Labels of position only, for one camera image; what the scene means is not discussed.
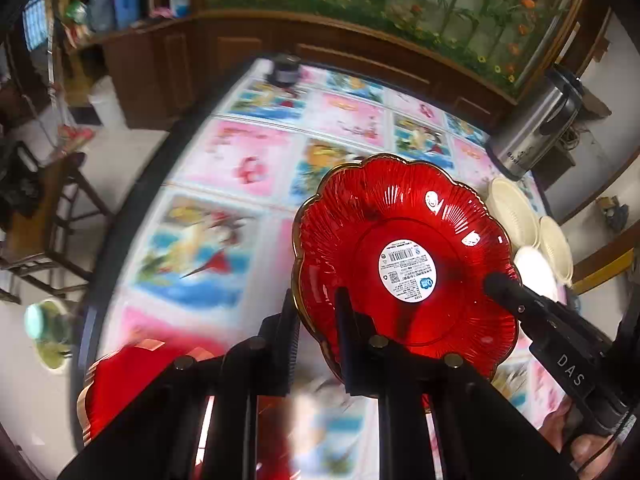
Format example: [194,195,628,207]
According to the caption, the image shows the wooden cabinet counter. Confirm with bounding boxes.
[64,8,516,131]

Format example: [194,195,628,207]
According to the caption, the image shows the person's right hand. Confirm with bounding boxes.
[539,396,617,480]

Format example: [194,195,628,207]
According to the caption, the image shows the small beige plastic bowl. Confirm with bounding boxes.
[539,216,574,286]

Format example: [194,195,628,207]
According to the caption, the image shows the large red glass plate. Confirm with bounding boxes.
[63,335,290,479]

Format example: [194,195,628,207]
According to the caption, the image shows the wooden chair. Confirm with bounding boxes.
[1,141,113,304]

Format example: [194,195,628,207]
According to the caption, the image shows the stainless steel thermos jug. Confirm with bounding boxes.
[486,64,585,181]

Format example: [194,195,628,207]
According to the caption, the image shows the white plastic bucket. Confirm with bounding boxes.
[88,76,127,130]

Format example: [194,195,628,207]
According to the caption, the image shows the teal cup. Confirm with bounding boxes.
[24,300,68,344]

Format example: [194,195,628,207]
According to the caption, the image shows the large beige plastic bowl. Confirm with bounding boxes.
[486,177,539,252]

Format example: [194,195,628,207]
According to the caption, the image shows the small black device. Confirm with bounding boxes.
[267,53,300,88]

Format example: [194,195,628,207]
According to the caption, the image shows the grey-blue thermos flask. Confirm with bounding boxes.
[88,0,116,32]

